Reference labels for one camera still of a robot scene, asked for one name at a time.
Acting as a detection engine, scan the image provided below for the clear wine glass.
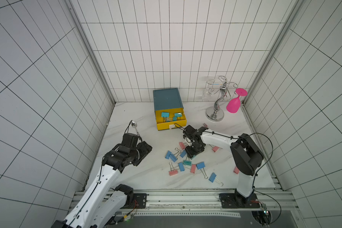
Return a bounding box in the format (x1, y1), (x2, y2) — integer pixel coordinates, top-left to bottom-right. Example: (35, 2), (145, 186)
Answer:
(202, 78), (215, 101)

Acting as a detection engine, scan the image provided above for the pink clip right pair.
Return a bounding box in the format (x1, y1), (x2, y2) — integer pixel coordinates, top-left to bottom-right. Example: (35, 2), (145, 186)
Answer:
(211, 145), (219, 152)

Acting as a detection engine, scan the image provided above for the chrome glass rack stand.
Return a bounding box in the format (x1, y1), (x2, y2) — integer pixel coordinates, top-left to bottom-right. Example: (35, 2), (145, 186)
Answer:
(205, 76), (238, 122)

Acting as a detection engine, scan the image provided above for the blue clip front right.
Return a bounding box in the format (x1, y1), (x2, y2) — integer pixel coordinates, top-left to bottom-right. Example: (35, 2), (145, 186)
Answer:
(209, 173), (224, 187)

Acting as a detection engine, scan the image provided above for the pink clip front left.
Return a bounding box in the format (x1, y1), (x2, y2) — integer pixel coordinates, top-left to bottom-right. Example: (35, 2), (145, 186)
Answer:
(169, 162), (178, 176)

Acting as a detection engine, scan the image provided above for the pink plastic wine glass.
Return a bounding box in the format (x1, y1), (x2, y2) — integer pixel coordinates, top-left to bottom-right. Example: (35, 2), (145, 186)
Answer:
(226, 88), (248, 114)

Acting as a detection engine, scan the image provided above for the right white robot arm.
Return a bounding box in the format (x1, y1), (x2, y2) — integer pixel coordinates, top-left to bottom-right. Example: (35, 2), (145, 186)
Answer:
(183, 125), (264, 203)

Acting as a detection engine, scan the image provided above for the blue clip lower right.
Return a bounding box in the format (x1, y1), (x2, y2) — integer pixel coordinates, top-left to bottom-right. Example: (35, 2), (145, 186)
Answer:
(196, 162), (208, 179)

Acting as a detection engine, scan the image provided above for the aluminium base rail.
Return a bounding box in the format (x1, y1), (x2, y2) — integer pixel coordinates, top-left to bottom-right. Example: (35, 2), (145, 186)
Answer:
(69, 189), (298, 219)

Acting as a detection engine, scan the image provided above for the blue clip lower centre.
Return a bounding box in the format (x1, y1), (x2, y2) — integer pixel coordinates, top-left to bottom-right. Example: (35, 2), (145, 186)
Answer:
(178, 162), (185, 172)

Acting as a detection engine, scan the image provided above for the pink clip top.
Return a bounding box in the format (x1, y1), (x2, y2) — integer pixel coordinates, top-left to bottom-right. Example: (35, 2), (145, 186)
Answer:
(179, 142), (187, 150)

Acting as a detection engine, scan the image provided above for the pink clip lower centre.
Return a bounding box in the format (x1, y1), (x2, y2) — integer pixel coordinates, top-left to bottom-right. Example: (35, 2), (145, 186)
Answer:
(191, 164), (196, 174)

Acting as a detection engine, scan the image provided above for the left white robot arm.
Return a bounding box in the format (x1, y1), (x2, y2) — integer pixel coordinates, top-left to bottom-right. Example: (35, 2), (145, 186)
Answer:
(52, 141), (152, 228)

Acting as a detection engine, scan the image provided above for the teal drawer cabinet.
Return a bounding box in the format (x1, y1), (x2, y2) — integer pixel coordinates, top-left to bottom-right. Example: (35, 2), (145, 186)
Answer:
(152, 88), (184, 131)

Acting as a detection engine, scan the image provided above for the teal clip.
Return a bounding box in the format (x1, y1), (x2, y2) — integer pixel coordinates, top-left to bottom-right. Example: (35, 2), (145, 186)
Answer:
(183, 158), (192, 166)
(161, 112), (170, 122)

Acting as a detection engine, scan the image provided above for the yellow top drawer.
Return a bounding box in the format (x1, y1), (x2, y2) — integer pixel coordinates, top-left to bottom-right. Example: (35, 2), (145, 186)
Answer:
(155, 108), (187, 131)

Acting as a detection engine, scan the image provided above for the metal spoon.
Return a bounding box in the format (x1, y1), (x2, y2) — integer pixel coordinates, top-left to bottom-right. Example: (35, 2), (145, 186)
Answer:
(131, 120), (140, 136)

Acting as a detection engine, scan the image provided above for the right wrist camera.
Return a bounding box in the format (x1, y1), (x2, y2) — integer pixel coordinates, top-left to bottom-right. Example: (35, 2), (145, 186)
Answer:
(183, 125), (197, 141)

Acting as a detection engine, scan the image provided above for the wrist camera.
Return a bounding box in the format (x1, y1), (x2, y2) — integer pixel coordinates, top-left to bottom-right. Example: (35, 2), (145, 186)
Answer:
(121, 133), (140, 148)
(183, 125), (197, 141)

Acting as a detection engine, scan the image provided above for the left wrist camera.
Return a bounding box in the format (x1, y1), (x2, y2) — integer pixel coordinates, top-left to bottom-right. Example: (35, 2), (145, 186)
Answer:
(121, 133), (140, 148)

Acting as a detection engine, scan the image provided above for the pink clip far right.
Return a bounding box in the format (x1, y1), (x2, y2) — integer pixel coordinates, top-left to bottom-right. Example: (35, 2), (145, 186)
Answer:
(233, 167), (239, 174)

